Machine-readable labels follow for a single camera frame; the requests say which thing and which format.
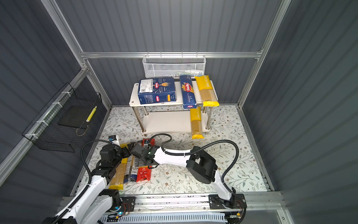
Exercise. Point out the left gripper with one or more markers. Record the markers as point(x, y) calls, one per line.
point(125, 153)

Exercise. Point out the red spaghetti bag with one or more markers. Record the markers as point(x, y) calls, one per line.
point(144, 173)

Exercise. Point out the dark blue Barilla box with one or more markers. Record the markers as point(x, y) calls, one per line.
point(157, 90)

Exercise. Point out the yellow Pasta Time bag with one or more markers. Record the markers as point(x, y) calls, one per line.
point(196, 126)
point(207, 92)

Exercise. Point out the blue Barilla spaghetti box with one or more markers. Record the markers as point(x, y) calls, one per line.
point(187, 90)

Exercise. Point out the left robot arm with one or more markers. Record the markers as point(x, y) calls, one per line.
point(95, 199)

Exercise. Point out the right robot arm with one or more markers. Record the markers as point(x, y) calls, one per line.
point(202, 167)

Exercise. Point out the white two-tier shelf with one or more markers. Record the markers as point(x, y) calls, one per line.
point(162, 121)

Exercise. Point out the clear blue spaghetti bag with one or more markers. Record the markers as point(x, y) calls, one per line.
point(131, 171)

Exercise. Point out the yellow spaghetti bag far left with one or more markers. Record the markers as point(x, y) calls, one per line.
point(117, 181)

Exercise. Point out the yellow tag in basket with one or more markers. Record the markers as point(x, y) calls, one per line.
point(91, 114)

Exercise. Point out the floral table mat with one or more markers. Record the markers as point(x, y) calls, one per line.
point(225, 124)

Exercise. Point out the items in white basket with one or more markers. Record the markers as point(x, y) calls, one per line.
point(191, 73)

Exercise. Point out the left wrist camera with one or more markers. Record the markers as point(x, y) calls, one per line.
point(114, 139)

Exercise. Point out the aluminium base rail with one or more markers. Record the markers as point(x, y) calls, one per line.
point(200, 202)

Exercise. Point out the black wire basket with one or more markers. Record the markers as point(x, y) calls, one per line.
point(63, 127)

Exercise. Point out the white wire mesh basket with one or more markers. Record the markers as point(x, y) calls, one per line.
point(155, 66)

